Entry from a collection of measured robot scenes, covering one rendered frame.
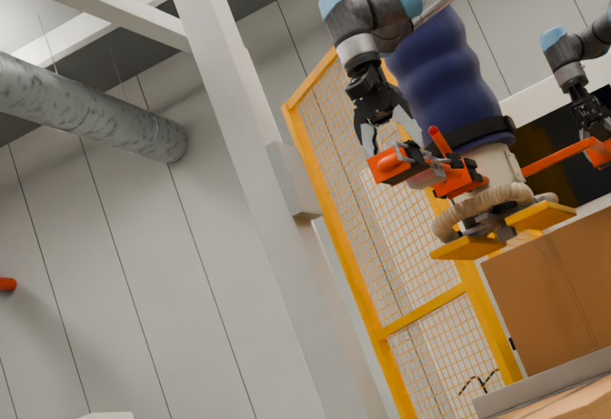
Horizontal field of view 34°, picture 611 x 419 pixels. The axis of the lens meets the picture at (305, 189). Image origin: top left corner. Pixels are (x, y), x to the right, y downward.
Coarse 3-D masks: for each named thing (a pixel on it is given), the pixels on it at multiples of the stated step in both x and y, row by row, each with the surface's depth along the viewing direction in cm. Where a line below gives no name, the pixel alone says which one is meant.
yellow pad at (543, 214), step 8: (528, 208) 217; (536, 208) 216; (544, 208) 215; (552, 208) 219; (560, 208) 227; (568, 208) 237; (512, 216) 218; (520, 216) 217; (528, 216) 217; (536, 216) 221; (544, 216) 225; (552, 216) 230; (560, 216) 236; (568, 216) 241; (512, 224) 219; (520, 224) 224; (528, 224) 229; (536, 224) 234; (544, 224) 239; (552, 224) 245
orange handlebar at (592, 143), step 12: (576, 144) 233; (588, 144) 232; (600, 144) 238; (396, 156) 179; (552, 156) 235; (564, 156) 234; (384, 168) 180; (444, 168) 199; (528, 168) 237; (540, 168) 236; (444, 180) 206; (468, 192) 230
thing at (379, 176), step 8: (384, 152) 181; (392, 152) 181; (368, 160) 182; (376, 160) 182; (376, 168) 182; (392, 168) 180; (400, 168) 180; (408, 168) 179; (416, 168) 182; (376, 176) 182; (384, 176) 181; (392, 176) 181; (400, 176) 183; (408, 176) 186; (392, 184) 186
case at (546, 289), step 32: (576, 224) 269; (608, 224) 265; (512, 256) 276; (544, 256) 272; (576, 256) 268; (608, 256) 264; (512, 288) 275; (544, 288) 271; (576, 288) 267; (608, 288) 264; (512, 320) 274; (544, 320) 270; (576, 320) 267; (608, 320) 263; (544, 352) 270; (576, 352) 266
